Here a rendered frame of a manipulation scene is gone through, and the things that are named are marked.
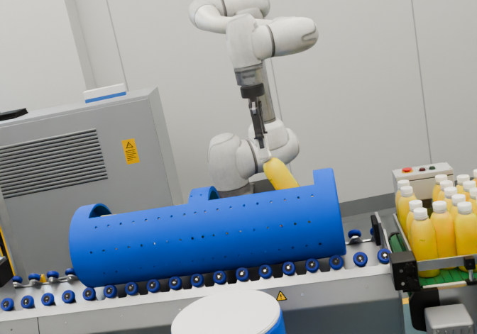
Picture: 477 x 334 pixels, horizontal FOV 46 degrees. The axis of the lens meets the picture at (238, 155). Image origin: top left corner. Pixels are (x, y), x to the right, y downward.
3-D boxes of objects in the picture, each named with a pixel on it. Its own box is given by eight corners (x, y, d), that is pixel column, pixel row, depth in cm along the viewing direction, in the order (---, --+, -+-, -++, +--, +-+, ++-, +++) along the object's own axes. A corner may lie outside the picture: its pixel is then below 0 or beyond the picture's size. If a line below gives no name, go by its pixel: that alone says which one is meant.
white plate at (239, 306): (302, 308, 139) (302, 313, 139) (237, 279, 161) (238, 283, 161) (209, 362, 124) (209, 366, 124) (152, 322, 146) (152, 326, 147)
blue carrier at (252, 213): (110, 263, 214) (90, 193, 206) (343, 232, 201) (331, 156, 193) (83, 304, 187) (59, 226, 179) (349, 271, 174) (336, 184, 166)
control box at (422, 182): (395, 194, 215) (391, 169, 213) (448, 186, 212) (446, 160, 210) (399, 203, 205) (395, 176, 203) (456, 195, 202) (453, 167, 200)
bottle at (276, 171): (299, 198, 189) (267, 153, 186) (311, 196, 183) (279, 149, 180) (286, 210, 185) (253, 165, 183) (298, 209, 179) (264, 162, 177)
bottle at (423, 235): (417, 267, 176) (409, 211, 172) (441, 266, 173) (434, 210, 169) (414, 278, 170) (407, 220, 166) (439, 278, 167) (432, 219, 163)
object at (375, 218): (375, 247, 190) (370, 212, 188) (382, 246, 190) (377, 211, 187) (378, 259, 181) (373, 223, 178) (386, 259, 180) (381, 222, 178)
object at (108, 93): (88, 103, 347) (84, 90, 345) (127, 94, 350) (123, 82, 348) (86, 105, 335) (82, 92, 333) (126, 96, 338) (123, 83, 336)
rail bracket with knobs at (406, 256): (391, 281, 171) (387, 249, 169) (415, 278, 170) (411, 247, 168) (396, 297, 162) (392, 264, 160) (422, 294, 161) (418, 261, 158)
